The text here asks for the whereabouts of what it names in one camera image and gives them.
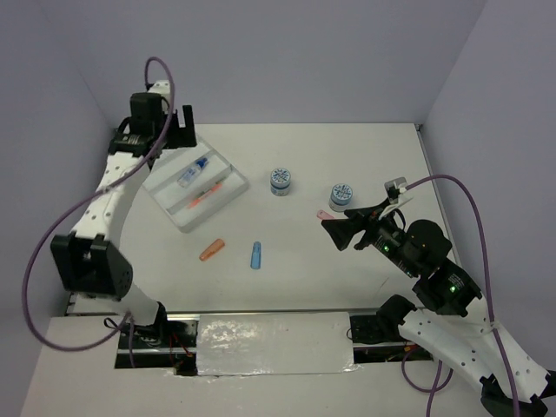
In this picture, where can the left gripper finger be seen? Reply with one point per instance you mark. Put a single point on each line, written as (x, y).
(173, 135)
(188, 130)

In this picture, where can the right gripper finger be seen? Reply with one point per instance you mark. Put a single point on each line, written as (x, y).
(342, 232)
(355, 214)

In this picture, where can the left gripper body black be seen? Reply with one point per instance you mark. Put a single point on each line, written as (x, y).
(160, 129)

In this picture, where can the pink translucent cap case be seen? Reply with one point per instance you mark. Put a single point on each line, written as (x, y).
(323, 215)

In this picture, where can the clear spray bottle blue cap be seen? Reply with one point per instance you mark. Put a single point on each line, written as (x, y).
(192, 172)

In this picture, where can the blue white round jar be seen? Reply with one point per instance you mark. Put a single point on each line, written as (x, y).
(280, 179)
(340, 197)

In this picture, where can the orange thin pen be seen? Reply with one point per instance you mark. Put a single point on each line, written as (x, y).
(204, 195)

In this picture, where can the blue translucent cap case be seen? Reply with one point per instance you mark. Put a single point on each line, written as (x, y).
(255, 260)

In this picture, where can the orange translucent cap case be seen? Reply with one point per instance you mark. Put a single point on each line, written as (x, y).
(212, 249)

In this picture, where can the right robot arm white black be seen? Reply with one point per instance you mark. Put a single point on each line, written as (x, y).
(453, 323)

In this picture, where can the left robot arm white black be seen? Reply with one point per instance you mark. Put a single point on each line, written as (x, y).
(88, 258)

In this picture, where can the white compartment tray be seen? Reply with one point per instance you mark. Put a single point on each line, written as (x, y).
(162, 186)

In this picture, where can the silver foil covered panel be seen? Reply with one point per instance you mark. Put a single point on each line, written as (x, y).
(273, 344)

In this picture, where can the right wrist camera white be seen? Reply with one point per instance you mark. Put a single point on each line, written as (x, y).
(396, 190)

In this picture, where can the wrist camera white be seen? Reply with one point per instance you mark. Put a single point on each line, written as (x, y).
(396, 190)
(162, 88)

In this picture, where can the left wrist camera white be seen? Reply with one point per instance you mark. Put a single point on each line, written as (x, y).
(162, 88)

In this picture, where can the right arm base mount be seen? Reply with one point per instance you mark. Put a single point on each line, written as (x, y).
(372, 344)

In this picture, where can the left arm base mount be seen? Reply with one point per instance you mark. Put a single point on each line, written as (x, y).
(176, 351)

